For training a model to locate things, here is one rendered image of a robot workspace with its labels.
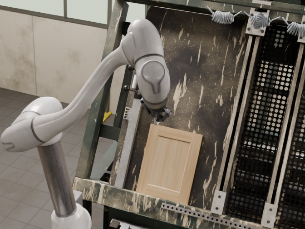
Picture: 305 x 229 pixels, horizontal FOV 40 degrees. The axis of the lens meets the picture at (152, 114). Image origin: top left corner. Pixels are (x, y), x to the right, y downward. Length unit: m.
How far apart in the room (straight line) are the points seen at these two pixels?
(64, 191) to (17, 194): 2.03
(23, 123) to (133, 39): 0.51
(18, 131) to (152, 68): 0.57
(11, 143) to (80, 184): 1.00
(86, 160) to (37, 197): 1.40
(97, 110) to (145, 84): 1.24
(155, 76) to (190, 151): 1.18
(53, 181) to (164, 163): 0.79
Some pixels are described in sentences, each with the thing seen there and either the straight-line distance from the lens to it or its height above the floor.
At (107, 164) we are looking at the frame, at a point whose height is 0.79.
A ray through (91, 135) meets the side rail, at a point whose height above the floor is 1.13.
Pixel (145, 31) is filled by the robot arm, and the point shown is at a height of 2.03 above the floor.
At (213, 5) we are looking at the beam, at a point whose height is 1.90.
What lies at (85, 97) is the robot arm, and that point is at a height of 1.79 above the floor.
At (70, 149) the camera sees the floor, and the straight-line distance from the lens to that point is 4.43.
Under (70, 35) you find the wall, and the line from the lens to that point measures 4.98.
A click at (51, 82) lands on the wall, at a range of 5.35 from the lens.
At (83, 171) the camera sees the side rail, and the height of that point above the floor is 0.94.
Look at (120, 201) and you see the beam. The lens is 2.46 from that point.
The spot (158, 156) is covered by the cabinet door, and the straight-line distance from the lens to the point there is 2.42.
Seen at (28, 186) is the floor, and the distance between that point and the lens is 3.96.
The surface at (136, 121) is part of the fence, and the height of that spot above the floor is 1.25.
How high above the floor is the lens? 2.43
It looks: 28 degrees down
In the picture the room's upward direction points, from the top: 5 degrees clockwise
